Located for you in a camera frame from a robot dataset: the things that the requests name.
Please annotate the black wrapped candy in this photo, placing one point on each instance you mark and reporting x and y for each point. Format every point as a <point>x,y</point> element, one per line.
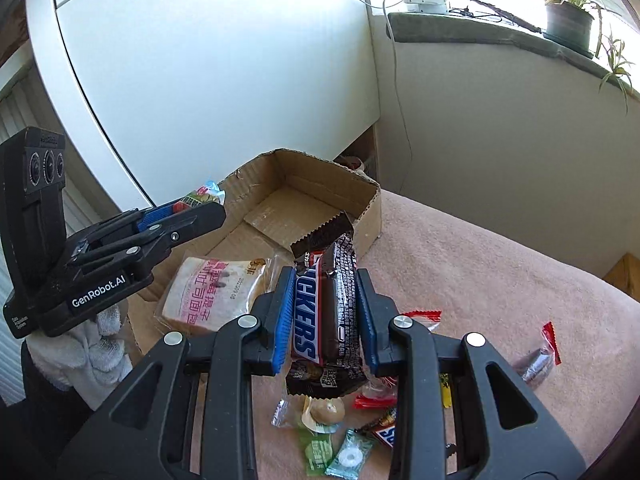
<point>320,379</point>

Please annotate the packaged sliced bread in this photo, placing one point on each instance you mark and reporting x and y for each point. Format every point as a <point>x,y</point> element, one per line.
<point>200,290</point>

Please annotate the grey green window sill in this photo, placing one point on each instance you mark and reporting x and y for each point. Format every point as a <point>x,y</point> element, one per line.
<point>475,30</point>

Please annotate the colourful foil snack packet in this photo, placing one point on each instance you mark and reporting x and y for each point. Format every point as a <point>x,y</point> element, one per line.
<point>207,192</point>

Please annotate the teal wrapped mint candy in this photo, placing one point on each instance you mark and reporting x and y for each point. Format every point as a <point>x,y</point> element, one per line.
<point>350,455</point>

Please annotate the small green plant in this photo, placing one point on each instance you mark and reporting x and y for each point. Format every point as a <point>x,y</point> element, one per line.
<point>615,65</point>

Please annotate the person's left hand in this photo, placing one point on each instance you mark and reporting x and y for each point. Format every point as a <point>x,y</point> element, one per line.
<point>95,355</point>

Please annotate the small brown chocolate bar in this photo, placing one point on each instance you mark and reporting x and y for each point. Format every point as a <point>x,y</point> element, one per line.
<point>385,432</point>

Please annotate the potted plant with long leaves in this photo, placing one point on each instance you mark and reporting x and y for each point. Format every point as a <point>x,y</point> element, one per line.
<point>567,20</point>

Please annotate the brown jelly cup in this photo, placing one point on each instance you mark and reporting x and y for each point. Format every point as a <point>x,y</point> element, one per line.
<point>325,412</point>

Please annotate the dark stick on sill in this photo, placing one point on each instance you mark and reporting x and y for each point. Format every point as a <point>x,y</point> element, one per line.
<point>500,10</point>

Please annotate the green wrapped candy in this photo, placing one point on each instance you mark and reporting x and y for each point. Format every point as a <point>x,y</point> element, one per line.
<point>316,452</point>

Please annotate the clear candy wrapper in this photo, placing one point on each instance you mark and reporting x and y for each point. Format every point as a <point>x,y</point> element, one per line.
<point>285,412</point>

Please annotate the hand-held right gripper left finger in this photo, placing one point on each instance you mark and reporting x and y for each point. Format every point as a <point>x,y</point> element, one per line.
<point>282,320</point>

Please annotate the yellow wrapped candy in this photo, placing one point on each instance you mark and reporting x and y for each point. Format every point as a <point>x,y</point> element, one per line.
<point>445,392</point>

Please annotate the cardboard box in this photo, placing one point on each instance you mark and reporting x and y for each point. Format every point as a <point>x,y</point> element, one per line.
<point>300,195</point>

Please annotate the red dark snack packet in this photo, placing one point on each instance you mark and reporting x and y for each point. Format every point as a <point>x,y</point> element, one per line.
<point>537,362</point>

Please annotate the wooden furniture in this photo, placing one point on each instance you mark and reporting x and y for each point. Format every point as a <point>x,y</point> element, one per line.
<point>625,272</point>

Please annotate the red wrapped candy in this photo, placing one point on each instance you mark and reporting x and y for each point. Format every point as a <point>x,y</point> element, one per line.
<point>375,401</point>
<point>425,316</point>

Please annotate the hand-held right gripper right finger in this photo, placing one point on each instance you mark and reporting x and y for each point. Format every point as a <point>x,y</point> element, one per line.
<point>367,325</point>

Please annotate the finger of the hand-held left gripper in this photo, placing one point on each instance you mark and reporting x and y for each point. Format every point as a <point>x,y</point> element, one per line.
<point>195,222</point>
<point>160,216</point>

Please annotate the person's left forearm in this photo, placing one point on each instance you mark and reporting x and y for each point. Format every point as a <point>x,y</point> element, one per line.
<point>40,420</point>

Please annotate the large brown chocolate bar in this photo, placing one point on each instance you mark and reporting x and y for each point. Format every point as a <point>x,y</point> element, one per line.
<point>332,305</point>

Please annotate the white cabinet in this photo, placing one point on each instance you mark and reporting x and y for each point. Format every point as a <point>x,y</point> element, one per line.
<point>200,60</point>

